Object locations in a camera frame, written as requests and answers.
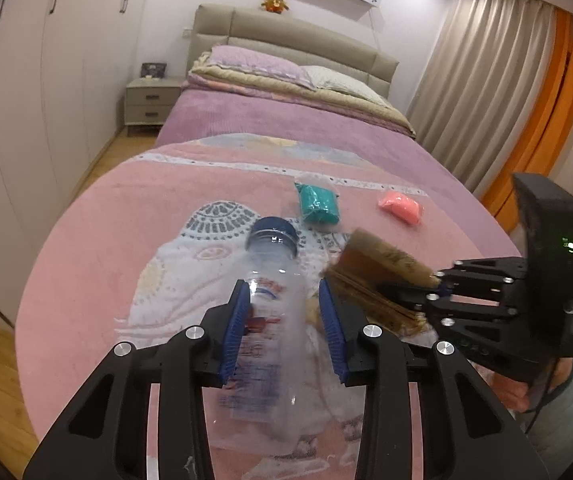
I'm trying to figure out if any beige padded headboard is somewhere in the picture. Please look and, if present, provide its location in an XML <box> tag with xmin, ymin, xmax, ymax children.
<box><xmin>186</xmin><ymin>3</ymin><xmax>399</xmax><ymax>101</ymax></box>

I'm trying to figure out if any black cable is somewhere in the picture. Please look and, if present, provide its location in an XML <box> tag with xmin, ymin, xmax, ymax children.
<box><xmin>519</xmin><ymin>357</ymin><xmax>559</xmax><ymax>433</ymax></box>

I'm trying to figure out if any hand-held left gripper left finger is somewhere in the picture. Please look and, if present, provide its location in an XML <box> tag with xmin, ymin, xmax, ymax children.
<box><xmin>21</xmin><ymin>279</ymin><xmax>252</xmax><ymax>480</ymax></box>

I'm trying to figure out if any beige folded quilt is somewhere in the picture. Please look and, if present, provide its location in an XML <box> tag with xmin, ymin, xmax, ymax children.
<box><xmin>188</xmin><ymin>57</ymin><xmax>416</xmax><ymax>136</ymax></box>

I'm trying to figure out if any clear plastic bottle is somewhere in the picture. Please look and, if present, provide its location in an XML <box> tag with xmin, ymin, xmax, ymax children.
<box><xmin>206</xmin><ymin>216</ymin><xmax>317</xmax><ymax>453</ymax></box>

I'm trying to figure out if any person's right forearm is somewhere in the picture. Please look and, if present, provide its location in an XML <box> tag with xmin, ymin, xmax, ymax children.
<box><xmin>526</xmin><ymin>360</ymin><xmax>573</xmax><ymax>461</ymax></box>

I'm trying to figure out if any white patterned pillow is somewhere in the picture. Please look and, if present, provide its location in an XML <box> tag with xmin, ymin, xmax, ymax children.
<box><xmin>299</xmin><ymin>65</ymin><xmax>392</xmax><ymax>106</ymax></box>

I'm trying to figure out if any teal packet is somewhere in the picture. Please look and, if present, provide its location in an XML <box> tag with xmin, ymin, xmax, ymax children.
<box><xmin>293</xmin><ymin>180</ymin><xmax>342</xmax><ymax>226</ymax></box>

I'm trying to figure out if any beige curtain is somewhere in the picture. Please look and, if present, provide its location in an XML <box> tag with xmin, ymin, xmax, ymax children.
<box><xmin>406</xmin><ymin>0</ymin><xmax>567</xmax><ymax>196</ymax></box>

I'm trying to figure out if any brown cardboard piece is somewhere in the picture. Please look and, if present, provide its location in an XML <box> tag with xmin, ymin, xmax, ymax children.
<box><xmin>319</xmin><ymin>227</ymin><xmax>439</xmax><ymax>336</ymax></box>

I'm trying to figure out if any grey nightstand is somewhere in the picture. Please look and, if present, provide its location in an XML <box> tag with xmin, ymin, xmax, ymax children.
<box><xmin>125</xmin><ymin>77</ymin><xmax>187</xmax><ymax>137</ymax></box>

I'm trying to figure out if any pink printed blanket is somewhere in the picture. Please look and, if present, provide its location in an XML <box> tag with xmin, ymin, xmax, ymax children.
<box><xmin>14</xmin><ymin>132</ymin><xmax>527</xmax><ymax>480</ymax></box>

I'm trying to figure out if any purple pillow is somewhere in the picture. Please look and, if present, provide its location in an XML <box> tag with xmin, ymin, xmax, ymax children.
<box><xmin>209</xmin><ymin>45</ymin><xmax>314</xmax><ymax>88</ymax></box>

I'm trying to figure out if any purple bedspread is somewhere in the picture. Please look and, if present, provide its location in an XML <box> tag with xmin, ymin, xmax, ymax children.
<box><xmin>154</xmin><ymin>87</ymin><xmax>467</xmax><ymax>191</ymax></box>

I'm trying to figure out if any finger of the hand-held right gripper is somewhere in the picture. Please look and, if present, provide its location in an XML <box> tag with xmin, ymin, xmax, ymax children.
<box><xmin>433</xmin><ymin>257</ymin><xmax>529</xmax><ymax>293</ymax></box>
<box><xmin>377</xmin><ymin>284</ymin><xmax>524</xmax><ymax>348</ymax></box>

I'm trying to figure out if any orange curtain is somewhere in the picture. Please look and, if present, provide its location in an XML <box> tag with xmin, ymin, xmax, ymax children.
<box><xmin>481</xmin><ymin>10</ymin><xmax>573</xmax><ymax>233</ymax></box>

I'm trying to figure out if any pink packet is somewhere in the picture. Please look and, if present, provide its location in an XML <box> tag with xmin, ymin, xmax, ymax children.
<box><xmin>377</xmin><ymin>190</ymin><xmax>424</xmax><ymax>226</ymax></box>

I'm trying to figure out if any white wardrobe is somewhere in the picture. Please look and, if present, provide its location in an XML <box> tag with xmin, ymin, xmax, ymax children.
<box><xmin>0</xmin><ymin>0</ymin><xmax>160</xmax><ymax>326</ymax></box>

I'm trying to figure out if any person's right hand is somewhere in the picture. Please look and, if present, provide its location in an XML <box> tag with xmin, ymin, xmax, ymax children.
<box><xmin>489</xmin><ymin>365</ymin><xmax>534</xmax><ymax>413</ymax></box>

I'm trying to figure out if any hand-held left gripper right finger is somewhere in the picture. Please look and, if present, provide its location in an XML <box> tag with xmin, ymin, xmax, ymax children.
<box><xmin>317</xmin><ymin>277</ymin><xmax>549</xmax><ymax>480</ymax></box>

